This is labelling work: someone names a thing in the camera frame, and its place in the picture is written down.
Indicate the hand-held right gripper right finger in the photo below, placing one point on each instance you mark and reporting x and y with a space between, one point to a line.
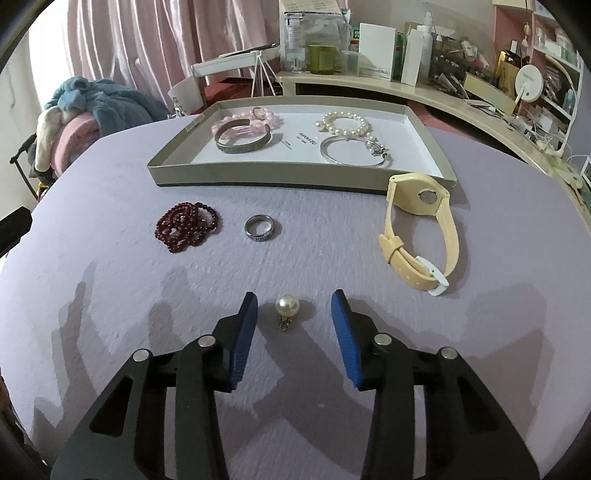
344 337

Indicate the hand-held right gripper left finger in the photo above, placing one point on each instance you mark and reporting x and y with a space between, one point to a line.
242 341

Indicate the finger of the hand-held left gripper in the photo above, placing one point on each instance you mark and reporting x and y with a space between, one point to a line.
14 228

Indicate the pearl pendant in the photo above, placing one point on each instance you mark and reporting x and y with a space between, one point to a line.
287 305

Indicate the thin silver bangle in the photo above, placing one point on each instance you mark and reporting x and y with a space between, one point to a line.
322 148

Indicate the grey shallow tray box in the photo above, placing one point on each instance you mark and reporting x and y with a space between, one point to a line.
415 138

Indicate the black chair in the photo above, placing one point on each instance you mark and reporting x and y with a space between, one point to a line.
23 150

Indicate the white plush cloth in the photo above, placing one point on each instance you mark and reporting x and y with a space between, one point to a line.
46 134

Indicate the pink blanket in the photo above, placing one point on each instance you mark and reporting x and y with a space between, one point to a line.
76 138

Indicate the blue fleece blanket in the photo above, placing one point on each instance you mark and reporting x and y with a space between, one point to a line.
115 99

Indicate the pink curtain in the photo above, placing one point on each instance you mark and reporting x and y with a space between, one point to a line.
138 46

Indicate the beige curved desk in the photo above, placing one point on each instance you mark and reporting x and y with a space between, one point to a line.
415 92

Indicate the white metal rack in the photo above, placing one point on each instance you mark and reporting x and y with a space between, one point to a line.
217 67

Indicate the green glass jar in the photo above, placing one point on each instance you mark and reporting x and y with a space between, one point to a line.
321 60

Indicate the beige flat box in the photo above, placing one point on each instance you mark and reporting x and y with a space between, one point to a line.
485 92

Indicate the tall white box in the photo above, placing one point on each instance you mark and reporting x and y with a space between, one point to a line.
411 60

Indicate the clear acrylic organizer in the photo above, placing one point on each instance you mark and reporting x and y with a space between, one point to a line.
452 64

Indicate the clear packet of bottles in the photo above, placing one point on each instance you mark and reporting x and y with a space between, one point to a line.
314 37

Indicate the round white mirror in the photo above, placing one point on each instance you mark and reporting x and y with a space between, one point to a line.
530 82

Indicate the white desk lamp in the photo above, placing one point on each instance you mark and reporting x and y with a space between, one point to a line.
575 92

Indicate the pink and white shelf unit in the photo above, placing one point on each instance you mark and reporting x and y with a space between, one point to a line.
517 23

